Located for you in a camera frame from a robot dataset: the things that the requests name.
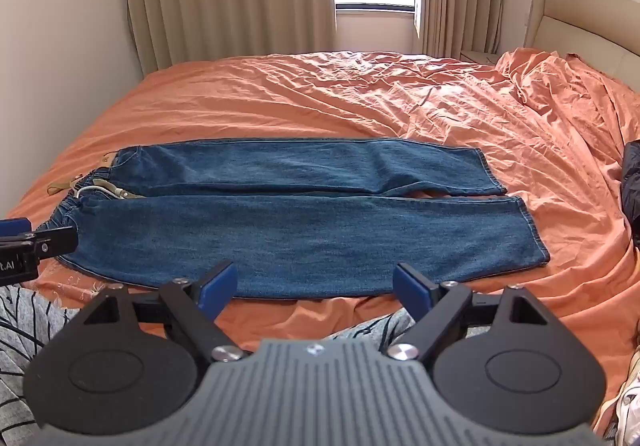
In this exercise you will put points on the orange bed sheet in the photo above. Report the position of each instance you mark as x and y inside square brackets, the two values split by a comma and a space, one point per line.
[350, 101]

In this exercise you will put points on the dark cloth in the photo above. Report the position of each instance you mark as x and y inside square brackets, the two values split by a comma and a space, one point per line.
[632, 191]

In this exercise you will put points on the white nightstand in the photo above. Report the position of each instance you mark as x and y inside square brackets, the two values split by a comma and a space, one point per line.
[477, 56]

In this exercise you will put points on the beige padded headboard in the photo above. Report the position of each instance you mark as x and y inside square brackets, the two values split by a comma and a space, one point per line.
[580, 16]

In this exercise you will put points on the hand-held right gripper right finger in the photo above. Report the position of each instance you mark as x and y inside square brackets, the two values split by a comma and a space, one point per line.
[411, 291]

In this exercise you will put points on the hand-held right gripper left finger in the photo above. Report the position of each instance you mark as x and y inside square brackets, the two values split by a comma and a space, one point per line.
[217, 291]

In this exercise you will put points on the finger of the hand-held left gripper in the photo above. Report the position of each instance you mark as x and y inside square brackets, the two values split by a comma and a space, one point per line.
[14, 227]
[57, 241]

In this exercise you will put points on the grey patterned clothing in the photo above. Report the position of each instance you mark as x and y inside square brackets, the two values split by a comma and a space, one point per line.
[20, 326]

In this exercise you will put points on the blue denim pants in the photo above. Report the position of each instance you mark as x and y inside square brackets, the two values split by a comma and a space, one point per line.
[300, 241]

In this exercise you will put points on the white sneaker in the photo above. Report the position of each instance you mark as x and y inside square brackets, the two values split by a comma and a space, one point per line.
[630, 401]

